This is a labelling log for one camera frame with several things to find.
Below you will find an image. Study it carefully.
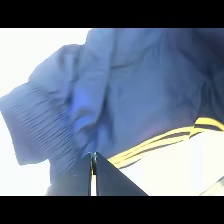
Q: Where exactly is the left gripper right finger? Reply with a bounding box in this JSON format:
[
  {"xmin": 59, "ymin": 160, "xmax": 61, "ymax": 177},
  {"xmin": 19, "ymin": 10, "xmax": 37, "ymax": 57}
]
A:
[{"xmin": 92, "ymin": 152, "xmax": 149, "ymax": 197}]

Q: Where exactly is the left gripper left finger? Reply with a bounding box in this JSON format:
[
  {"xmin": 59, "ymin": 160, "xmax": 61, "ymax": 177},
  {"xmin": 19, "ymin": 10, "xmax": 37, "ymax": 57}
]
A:
[{"xmin": 46, "ymin": 152, "xmax": 94, "ymax": 197}]

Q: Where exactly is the navy striped garment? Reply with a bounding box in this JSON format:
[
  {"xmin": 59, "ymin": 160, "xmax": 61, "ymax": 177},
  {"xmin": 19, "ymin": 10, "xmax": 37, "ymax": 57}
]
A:
[{"xmin": 0, "ymin": 27, "xmax": 224, "ymax": 197}]

